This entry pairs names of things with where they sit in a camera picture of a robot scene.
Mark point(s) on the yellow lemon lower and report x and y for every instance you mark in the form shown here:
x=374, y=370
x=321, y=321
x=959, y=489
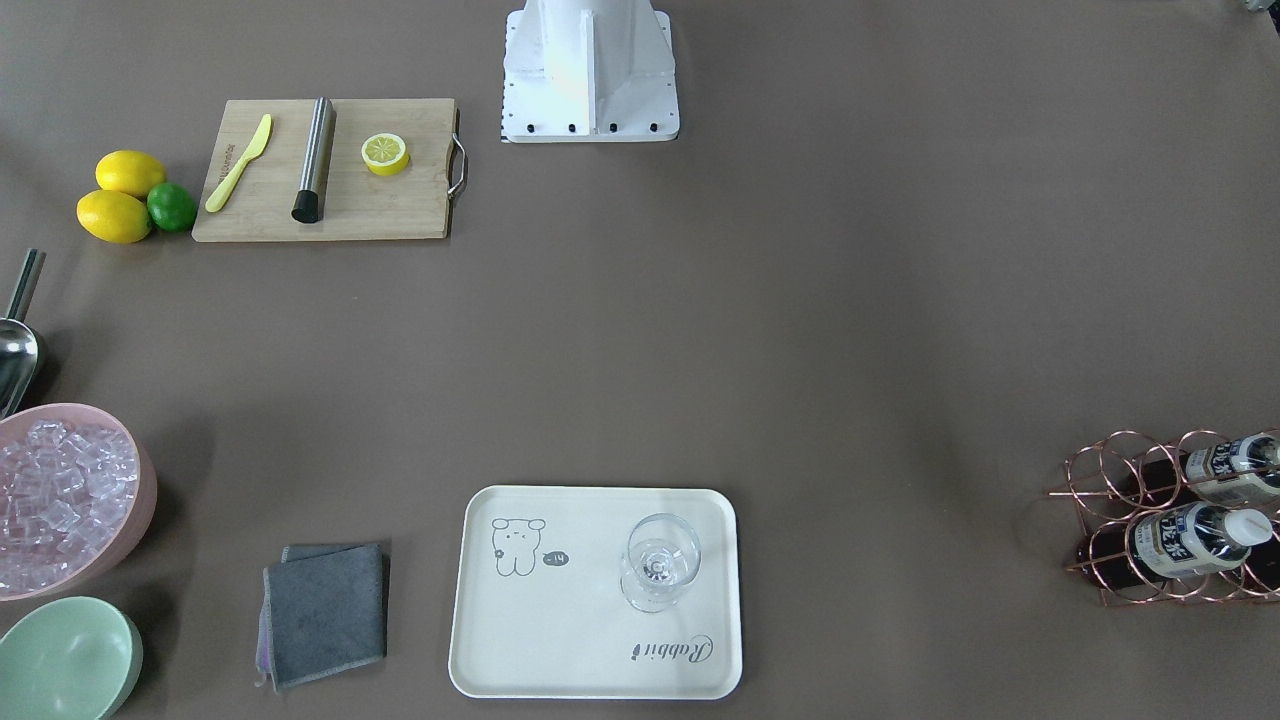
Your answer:
x=114, y=216

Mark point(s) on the grey folded cloth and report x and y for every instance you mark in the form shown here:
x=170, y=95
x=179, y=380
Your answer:
x=323, y=612

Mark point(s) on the half lemon slice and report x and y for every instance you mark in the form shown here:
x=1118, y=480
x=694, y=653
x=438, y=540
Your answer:
x=385, y=154

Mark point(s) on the steel muddler black tip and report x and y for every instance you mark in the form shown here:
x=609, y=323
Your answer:
x=308, y=207

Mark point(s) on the steel ice scoop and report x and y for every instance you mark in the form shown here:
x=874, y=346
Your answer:
x=21, y=351

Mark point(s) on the tea bottle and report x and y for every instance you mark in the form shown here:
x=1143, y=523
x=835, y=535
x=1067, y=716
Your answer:
x=1238, y=473
x=1194, y=540

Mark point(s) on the pink ice bowl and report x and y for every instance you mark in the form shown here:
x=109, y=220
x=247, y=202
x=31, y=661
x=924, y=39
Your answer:
x=142, y=510

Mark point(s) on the clear wine glass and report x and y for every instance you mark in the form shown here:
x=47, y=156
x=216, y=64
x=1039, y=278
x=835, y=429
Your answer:
x=660, y=560

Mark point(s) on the green lime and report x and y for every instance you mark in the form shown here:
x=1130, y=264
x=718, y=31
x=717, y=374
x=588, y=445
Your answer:
x=171, y=207

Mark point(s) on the cream serving tray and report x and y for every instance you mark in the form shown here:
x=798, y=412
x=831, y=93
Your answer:
x=539, y=611

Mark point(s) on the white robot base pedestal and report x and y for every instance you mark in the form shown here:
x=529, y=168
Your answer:
x=589, y=72

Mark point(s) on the wooden cutting board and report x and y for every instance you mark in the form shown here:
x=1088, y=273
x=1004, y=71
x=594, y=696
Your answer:
x=358, y=205

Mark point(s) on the yellow lemon upper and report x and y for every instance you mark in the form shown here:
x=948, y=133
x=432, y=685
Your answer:
x=132, y=172

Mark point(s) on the yellow lemon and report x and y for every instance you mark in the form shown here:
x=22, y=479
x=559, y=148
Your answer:
x=114, y=216
x=132, y=172

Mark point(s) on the copper wire bottle basket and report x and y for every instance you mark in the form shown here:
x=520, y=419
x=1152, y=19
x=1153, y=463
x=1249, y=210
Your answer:
x=1122, y=479

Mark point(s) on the clear ice cubes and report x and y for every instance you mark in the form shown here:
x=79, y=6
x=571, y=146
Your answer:
x=67, y=488

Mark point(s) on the yellow plastic knife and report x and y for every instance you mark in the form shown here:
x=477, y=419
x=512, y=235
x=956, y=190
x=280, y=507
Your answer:
x=252, y=151

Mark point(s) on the green bowl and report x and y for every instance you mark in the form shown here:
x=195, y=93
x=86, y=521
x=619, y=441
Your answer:
x=74, y=658

